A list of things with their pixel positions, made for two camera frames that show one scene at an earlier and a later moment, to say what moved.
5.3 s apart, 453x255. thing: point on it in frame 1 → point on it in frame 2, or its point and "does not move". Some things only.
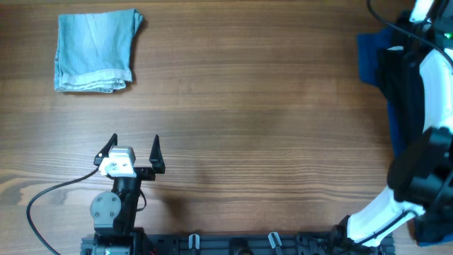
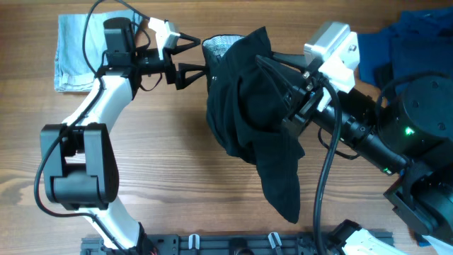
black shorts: (398, 71) → (246, 111)
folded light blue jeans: (93, 50) does not move
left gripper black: (147, 173) → (178, 77)
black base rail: (326, 243) does not move
